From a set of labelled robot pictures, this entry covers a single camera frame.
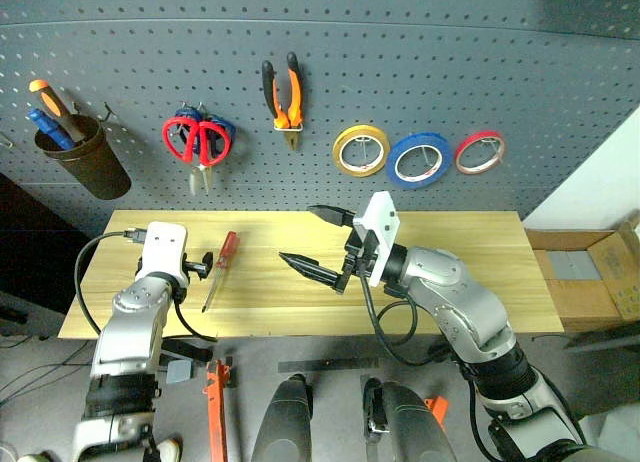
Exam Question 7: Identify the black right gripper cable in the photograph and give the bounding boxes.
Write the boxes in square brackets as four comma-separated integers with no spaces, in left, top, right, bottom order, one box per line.
[374,294,420,347]

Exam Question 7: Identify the red tape roll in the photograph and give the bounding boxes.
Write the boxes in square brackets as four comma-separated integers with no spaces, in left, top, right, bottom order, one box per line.
[453,128,506,176]

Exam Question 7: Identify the black camera cable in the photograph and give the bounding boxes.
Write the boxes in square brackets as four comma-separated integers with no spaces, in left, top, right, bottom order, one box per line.
[73,226,149,341]
[360,274,451,367]

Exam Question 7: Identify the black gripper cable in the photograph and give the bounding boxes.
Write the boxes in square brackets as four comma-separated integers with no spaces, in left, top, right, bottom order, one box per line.
[374,294,420,347]
[172,286,220,344]

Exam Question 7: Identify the black left camera cable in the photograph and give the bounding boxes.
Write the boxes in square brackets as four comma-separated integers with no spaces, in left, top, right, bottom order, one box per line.
[73,226,149,341]

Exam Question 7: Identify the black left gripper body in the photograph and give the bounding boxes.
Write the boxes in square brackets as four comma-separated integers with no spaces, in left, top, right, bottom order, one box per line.
[180,253,205,284]

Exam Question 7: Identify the red handled scissors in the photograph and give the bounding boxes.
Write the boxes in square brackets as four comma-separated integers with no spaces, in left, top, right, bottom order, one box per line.
[161,116,234,196]

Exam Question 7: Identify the gray metal pegboard wall panel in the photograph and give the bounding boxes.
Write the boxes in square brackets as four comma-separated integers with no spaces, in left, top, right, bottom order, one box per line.
[0,0,640,233]

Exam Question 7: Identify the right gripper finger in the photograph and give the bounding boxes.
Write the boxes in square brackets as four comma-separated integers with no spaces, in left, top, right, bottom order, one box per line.
[278,251,347,293]
[306,204,357,229]

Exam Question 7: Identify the blue tape roll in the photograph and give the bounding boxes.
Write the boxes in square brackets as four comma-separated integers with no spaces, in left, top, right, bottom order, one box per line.
[385,130,454,191]

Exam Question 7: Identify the orange bar clamp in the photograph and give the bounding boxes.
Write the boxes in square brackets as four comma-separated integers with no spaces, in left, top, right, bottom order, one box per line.
[202,359,236,462]

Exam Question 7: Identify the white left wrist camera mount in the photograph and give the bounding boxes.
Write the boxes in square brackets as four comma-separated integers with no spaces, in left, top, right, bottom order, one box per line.
[135,221,190,289]

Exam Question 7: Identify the black floor strip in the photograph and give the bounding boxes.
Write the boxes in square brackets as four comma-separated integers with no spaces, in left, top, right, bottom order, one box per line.
[277,356,381,372]

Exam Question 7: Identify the yellow tape roll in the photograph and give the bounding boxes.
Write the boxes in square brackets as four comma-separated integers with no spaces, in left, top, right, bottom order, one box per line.
[332,125,391,179]

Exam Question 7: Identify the black cabinet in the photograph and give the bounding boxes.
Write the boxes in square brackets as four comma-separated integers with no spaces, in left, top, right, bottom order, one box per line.
[0,171,109,316]

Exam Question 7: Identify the white sneaker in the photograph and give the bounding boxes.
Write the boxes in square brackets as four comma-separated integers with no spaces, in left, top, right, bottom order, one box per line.
[143,435,184,462]

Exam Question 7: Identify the orange black handled screwdriver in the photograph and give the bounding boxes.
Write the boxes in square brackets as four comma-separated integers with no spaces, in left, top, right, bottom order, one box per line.
[28,78,86,143]

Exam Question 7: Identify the blue handled screwdriver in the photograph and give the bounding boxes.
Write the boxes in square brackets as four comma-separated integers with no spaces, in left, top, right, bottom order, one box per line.
[27,107,76,152]

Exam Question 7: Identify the small orange bracket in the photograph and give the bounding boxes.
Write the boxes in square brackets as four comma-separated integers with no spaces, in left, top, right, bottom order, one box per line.
[423,395,450,428]

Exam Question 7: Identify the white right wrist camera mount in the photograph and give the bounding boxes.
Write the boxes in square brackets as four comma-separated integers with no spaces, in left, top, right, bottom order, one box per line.
[351,191,402,288]

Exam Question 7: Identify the orange black pliers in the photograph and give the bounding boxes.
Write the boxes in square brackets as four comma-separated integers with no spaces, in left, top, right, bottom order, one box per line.
[261,51,306,152]

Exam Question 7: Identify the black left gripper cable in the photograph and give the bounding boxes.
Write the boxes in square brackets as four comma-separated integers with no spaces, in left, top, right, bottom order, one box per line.
[172,286,220,344]

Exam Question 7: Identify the black right camera cable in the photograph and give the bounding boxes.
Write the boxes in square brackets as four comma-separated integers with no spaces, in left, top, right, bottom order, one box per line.
[360,274,451,367]

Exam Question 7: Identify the open cardboard box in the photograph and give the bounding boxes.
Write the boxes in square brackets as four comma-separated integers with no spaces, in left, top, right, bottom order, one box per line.
[524,221,640,333]

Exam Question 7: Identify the red handled screwdriver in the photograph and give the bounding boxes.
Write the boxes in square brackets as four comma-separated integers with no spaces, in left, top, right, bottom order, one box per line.
[201,230,240,314]

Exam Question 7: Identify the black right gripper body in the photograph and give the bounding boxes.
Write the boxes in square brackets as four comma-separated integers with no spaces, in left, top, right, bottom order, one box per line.
[334,226,380,294]

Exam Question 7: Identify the grey block in box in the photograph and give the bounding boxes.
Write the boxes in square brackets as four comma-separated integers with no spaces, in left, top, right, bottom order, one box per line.
[547,249,604,282]

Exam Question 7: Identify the dark plastic cup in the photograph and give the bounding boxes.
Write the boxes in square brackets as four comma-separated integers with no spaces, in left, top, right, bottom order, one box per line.
[33,114,133,201]

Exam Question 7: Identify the dark rounded shape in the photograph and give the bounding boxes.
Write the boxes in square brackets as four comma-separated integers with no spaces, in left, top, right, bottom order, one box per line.
[251,373,315,462]
[362,378,457,462]

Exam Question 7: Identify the blue handled scissors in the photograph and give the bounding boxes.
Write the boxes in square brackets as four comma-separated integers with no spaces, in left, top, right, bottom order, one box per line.
[172,106,238,196]

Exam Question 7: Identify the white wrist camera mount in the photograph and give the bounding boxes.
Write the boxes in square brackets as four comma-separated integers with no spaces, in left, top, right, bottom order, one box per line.
[351,191,402,288]
[135,221,190,289]

